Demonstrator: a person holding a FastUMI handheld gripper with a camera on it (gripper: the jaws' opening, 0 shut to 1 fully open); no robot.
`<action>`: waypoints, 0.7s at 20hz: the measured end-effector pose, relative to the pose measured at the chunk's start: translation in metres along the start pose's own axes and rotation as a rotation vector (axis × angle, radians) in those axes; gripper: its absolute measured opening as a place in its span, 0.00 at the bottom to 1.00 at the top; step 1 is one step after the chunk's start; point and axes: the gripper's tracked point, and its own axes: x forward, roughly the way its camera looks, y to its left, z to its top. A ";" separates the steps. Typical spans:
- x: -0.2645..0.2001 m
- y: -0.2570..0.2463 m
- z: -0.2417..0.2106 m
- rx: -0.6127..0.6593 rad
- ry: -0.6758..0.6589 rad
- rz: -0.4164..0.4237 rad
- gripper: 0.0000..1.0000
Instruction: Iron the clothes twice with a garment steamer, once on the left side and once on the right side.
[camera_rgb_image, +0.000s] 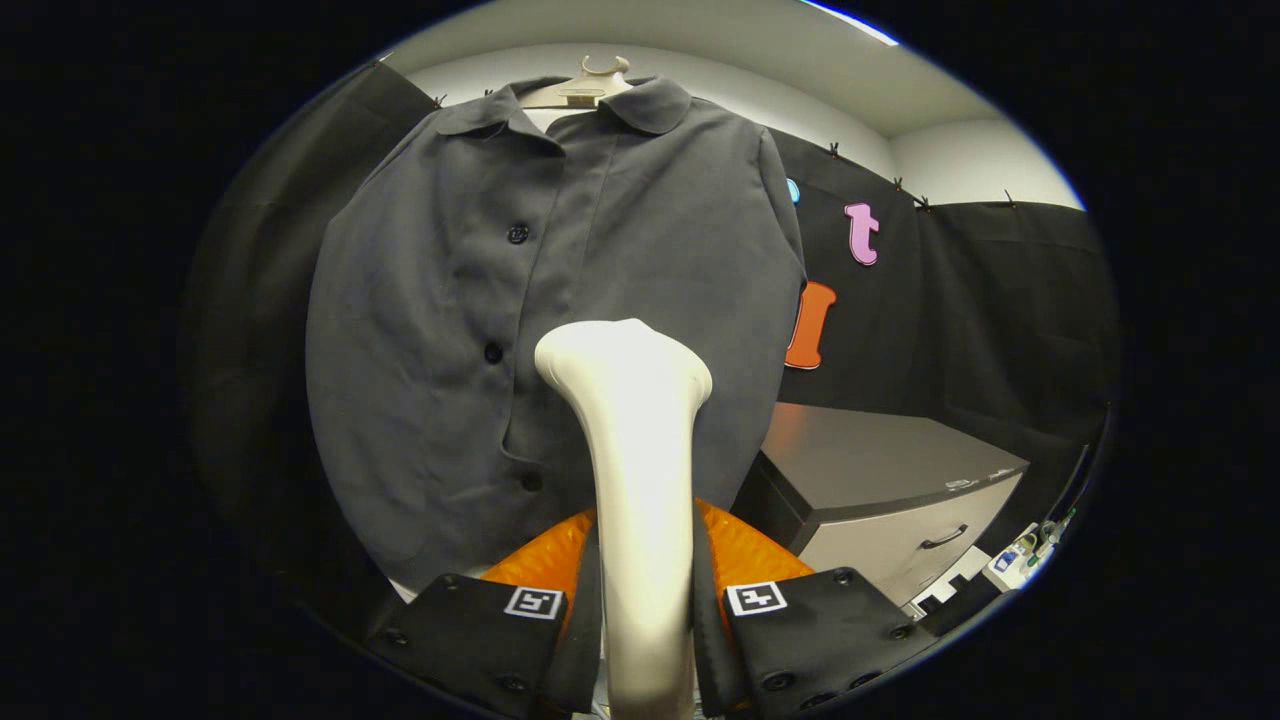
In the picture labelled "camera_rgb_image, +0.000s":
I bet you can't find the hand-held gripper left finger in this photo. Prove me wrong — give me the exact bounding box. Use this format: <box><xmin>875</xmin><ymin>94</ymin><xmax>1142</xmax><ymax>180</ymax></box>
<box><xmin>362</xmin><ymin>505</ymin><xmax>606</xmax><ymax>720</ymax></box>

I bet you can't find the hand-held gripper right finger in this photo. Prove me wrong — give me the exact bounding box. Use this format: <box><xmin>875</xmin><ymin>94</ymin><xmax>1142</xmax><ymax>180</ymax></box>
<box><xmin>690</xmin><ymin>498</ymin><xmax>941</xmax><ymax>720</ymax></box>

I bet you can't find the white garment steamer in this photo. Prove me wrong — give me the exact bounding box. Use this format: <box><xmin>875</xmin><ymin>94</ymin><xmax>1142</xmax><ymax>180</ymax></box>
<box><xmin>533</xmin><ymin>318</ymin><xmax>714</xmax><ymax>720</ymax></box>

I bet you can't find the dark grey button shirt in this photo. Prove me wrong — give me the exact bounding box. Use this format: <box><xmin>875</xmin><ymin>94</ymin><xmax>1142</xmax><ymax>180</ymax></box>
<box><xmin>305</xmin><ymin>75</ymin><xmax>809</xmax><ymax>591</ymax></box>

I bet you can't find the cream clothes hanger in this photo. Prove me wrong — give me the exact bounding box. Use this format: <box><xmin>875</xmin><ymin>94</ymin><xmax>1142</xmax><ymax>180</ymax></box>
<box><xmin>520</xmin><ymin>55</ymin><xmax>633</xmax><ymax>109</ymax></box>

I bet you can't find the grey drawer cabinet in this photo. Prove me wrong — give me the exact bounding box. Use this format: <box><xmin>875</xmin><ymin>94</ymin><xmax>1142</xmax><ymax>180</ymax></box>
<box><xmin>735</xmin><ymin>402</ymin><xmax>1031</xmax><ymax>611</ymax></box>

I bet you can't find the white blue-labelled device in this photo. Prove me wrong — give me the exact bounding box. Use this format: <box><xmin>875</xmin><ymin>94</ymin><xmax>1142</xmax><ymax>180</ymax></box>
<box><xmin>985</xmin><ymin>520</ymin><xmax>1076</xmax><ymax>591</ymax></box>

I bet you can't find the row of black clips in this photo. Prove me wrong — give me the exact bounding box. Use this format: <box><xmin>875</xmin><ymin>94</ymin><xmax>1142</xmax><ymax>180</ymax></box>
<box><xmin>432</xmin><ymin>92</ymin><xmax>1019</xmax><ymax>211</ymax></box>

